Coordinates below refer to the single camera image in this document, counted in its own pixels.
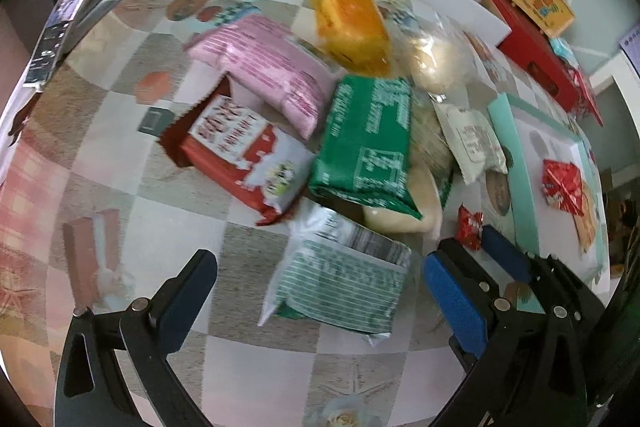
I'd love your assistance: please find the white furniture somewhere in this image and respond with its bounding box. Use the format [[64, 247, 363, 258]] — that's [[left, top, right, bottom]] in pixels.
[[592, 54, 640, 118]]

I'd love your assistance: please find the light blue small packet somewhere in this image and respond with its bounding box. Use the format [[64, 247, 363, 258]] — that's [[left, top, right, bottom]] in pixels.
[[550, 36, 581, 68]]

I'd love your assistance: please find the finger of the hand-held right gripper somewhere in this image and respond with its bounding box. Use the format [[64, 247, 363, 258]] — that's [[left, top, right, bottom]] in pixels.
[[481, 225, 607, 314]]

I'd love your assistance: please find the purple plastic basket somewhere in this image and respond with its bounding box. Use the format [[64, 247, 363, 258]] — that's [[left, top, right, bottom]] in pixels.
[[617, 19, 640, 58]]

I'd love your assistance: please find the teal box tray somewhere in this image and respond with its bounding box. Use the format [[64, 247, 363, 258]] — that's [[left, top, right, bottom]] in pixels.
[[487, 93, 610, 314]]

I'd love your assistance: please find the grey phone stand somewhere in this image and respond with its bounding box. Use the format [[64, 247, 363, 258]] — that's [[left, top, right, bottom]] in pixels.
[[75, 0, 121, 38]]

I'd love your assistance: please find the pale yellow bun packet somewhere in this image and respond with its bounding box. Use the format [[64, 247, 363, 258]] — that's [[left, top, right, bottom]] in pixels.
[[362, 162, 443, 235]]

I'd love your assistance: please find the red crinkled snack packet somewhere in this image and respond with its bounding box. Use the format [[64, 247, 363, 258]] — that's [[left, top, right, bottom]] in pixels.
[[541, 158, 585, 214]]

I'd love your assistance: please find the orange snack packet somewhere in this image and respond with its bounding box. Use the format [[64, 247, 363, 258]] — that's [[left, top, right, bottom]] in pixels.
[[300, 0, 392, 75]]

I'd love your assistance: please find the red gift box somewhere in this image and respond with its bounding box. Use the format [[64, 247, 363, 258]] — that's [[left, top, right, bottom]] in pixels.
[[475, 0, 583, 112]]

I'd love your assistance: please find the orange round pastry packet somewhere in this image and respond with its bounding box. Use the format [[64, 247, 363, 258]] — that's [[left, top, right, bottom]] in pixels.
[[575, 179, 601, 255]]

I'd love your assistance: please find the small red candy packet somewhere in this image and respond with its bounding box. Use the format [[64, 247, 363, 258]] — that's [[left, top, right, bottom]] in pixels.
[[457, 204, 485, 252]]

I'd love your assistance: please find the smartphone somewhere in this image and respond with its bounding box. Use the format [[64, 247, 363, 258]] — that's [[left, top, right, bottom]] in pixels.
[[22, 0, 118, 90]]

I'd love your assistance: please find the green striped white snack packet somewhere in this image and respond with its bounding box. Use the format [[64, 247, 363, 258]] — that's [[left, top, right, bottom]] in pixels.
[[257, 199, 413, 348]]

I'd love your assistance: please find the cream small snack packet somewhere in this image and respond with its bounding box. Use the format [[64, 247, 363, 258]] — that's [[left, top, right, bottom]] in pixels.
[[432, 99, 508, 185]]

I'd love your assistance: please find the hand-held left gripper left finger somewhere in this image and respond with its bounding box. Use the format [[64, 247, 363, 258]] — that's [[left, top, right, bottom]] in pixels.
[[54, 249, 219, 427]]

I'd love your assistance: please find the pink snack packet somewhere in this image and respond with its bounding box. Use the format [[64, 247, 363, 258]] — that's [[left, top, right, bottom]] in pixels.
[[186, 14, 346, 138]]

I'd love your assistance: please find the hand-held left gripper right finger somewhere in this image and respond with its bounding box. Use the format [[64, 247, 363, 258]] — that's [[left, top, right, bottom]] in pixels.
[[421, 238, 593, 427]]

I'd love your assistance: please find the red and white snack packet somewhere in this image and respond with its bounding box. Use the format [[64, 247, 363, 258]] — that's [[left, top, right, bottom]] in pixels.
[[159, 74, 316, 225]]

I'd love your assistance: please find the clear round bun packet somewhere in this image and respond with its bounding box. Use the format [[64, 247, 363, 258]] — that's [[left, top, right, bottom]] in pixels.
[[390, 7, 483, 100]]

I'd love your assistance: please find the red flat packet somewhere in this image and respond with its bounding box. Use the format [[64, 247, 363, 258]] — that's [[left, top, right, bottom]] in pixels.
[[567, 67, 605, 126]]

